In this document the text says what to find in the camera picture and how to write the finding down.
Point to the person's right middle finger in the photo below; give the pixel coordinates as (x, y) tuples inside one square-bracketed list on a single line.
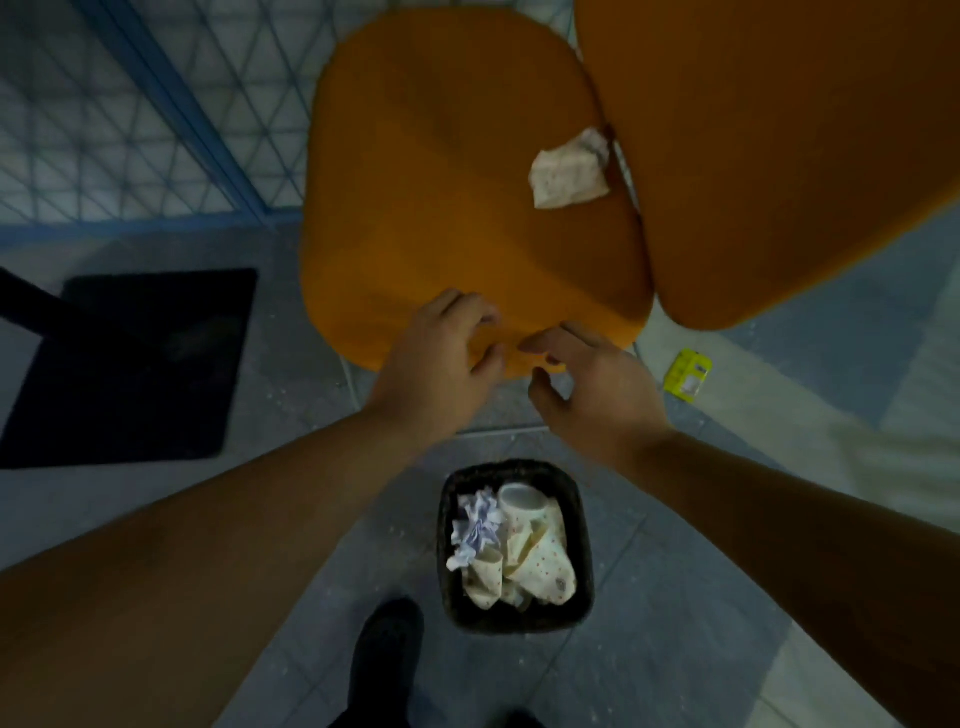
[(592, 334)]

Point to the orange chair seat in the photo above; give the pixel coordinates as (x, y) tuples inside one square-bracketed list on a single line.
[(435, 187)]

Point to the person's left hand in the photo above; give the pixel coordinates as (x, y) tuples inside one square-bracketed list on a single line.
[(424, 375)]

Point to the cream dotted crumpled wrapper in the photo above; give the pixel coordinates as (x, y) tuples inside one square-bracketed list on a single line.
[(551, 570)]

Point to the orange chair backrest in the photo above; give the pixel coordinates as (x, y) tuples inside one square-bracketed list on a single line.
[(772, 150)]

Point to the black floor mat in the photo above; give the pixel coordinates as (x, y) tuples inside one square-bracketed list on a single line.
[(135, 375)]

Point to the person's left thumb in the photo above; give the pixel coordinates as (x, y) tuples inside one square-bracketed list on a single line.
[(489, 364)]

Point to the crumpled white tissue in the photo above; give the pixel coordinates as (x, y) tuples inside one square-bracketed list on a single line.
[(566, 174)]

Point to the person's right thumb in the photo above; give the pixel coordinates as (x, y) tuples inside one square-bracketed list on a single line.
[(545, 394)]

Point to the crumpled pale purple paper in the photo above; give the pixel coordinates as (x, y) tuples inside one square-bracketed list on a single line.
[(476, 525)]

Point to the person's right hand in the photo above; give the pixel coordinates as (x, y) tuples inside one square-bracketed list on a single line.
[(607, 405)]

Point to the black waste bin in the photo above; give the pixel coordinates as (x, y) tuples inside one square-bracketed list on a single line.
[(581, 540)]

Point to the white paper cup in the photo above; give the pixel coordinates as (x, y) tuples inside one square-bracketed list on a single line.
[(521, 501)]

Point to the person's left middle finger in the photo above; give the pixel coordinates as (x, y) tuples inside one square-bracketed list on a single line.
[(441, 302)]

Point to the person's right forearm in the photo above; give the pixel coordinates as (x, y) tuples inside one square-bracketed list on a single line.
[(810, 555)]

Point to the small yellow plastic item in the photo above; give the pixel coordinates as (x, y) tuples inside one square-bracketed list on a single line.
[(686, 373)]

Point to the person's left forearm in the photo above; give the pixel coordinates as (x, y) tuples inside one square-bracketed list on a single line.
[(187, 570)]

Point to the person's black shoe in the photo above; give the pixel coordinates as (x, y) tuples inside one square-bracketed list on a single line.
[(386, 660)]

